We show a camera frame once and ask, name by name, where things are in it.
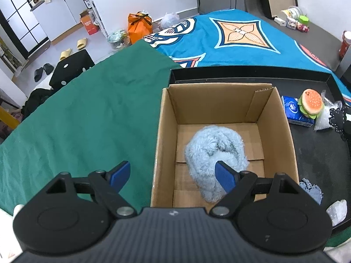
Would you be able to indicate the yellow slipper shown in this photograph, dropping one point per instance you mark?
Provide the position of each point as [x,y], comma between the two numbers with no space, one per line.
[81,43]
[65,53]

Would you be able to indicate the yellow slipper left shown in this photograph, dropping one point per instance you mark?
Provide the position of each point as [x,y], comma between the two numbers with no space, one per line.
[65,53]

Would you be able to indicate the white plastic tub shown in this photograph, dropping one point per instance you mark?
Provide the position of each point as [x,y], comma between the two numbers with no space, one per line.
[293,12]

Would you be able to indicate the green lid jar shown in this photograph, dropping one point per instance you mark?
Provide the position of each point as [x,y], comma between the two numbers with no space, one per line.
[304,20]

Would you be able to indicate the red can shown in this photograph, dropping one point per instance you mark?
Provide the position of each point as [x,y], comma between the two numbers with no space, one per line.
[346,41]

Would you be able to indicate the green fabric cloth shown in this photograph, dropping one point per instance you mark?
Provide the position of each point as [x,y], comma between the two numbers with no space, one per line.
[108,114]

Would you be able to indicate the white fluffy towel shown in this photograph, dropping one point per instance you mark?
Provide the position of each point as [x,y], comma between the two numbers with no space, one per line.
[9,246]

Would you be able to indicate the black dice stool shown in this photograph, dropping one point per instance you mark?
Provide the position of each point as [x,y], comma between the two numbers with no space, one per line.
[70,68]

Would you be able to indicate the black slipper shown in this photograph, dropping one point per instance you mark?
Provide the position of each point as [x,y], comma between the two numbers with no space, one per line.
[38,74]
[48,68]

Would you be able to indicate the black slipper right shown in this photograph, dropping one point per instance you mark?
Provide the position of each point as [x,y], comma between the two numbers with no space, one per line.
[48,68]

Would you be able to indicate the teal patterned bag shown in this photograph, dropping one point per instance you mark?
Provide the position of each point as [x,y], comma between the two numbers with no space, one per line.
[118,39]

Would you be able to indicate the fluffy light blue towel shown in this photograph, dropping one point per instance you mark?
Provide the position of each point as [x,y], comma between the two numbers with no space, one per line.
[208,146]

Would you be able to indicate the blue patterned blanket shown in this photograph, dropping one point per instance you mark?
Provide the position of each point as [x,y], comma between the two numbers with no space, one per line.
[232,37]

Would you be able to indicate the orange cardboard box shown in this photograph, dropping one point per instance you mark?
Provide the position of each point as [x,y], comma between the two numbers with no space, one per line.
[87,22]

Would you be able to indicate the plush hamburger toy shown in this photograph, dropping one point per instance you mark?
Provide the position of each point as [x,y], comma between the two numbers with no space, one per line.
[310,103]

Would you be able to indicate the black shallow tray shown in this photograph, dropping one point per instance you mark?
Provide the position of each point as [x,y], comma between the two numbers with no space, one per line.
[323,157]

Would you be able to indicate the brown cardboard box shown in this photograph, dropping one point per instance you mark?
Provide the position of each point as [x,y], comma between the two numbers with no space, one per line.
[242,124]

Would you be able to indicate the blue tissue pack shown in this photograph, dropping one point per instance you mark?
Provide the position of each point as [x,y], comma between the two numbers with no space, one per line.
[293,113]

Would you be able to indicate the small blue-grey cloth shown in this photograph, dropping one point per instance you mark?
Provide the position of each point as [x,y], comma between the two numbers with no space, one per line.
[312,189]

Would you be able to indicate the clear plastic bag white filling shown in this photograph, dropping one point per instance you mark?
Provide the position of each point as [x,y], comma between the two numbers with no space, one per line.
[322,122]

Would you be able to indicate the black spray bottle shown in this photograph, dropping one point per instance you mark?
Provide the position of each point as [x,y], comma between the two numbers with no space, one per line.
[88,4]

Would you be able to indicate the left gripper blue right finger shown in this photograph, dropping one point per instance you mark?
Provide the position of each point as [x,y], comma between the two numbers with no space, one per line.
[227,177]

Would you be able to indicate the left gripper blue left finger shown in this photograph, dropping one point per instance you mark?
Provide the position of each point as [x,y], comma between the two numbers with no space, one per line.
[118,176]

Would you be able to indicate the orange gift bag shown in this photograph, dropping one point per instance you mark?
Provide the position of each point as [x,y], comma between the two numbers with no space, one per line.
[139,26]

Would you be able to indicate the small white cloth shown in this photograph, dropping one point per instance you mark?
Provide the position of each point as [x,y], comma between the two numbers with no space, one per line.
[337,211]

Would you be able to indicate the yellow slipper right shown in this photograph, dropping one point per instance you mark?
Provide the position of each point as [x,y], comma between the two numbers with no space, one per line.
[81,43]

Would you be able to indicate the black lace scrunchie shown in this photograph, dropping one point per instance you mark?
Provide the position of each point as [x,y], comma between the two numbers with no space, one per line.
[340,120]

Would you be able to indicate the black clothes pile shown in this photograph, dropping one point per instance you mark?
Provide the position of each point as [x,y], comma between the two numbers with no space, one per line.
[36,98]

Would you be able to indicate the black slipper left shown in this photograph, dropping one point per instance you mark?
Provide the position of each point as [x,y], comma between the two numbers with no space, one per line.
[38,74]

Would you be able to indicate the white kitchen cabinet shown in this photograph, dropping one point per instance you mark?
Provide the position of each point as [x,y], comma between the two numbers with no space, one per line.
[58,16]

